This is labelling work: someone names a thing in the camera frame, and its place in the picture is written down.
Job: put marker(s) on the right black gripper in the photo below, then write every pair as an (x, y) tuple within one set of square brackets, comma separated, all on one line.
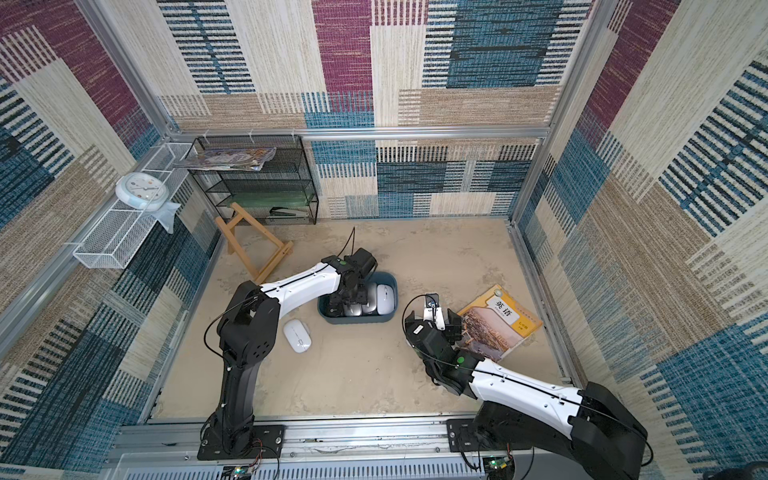
[(447, 324)]

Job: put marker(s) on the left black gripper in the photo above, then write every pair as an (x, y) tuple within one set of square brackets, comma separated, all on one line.
[(338, 300)]

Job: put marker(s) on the teal storage box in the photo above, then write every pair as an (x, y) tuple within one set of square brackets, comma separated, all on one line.
[(377, 278)]

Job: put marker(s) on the small white mouse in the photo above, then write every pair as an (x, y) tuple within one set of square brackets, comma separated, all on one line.
[(297, 335)]

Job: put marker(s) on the silver grey mouse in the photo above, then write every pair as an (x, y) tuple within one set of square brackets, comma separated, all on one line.
[(363, 309)]

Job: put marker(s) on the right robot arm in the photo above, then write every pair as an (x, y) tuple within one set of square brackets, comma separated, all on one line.
[(588, 425)]

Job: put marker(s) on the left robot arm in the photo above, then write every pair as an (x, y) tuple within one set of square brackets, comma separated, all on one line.
[(247, 333)]

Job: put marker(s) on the yellow textbook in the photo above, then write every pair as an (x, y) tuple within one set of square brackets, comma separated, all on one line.
[(495, 324)]

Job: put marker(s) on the green book on rack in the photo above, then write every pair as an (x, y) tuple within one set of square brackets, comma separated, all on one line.
[(269, 200)]

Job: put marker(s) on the black stapler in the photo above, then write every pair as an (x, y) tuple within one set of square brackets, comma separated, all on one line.
[(288, 212)]

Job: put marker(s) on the wooden easel stand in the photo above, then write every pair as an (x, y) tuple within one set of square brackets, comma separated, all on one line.
[(259, 250)]

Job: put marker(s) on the magazine on rack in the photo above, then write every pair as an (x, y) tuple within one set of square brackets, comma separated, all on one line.
[(251, 159)]

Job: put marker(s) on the white round clock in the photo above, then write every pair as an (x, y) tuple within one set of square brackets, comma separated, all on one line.
[(142, 191)]

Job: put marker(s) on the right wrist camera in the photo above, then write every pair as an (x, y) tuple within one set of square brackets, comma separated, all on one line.
[(432, 311)]

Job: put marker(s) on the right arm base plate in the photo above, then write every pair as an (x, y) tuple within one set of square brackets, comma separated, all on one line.
[(465, 436)]

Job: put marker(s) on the black wire shelf rack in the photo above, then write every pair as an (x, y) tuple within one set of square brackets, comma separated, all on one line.
[(289, 170)]

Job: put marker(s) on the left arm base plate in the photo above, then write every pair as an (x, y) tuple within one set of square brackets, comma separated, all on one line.
[(257, 440)]

